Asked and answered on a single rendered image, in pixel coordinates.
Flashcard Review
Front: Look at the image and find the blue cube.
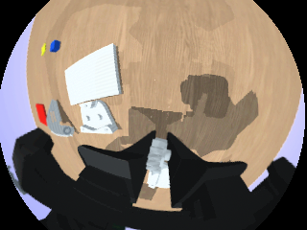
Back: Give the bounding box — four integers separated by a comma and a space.
50, 39, 60, 53

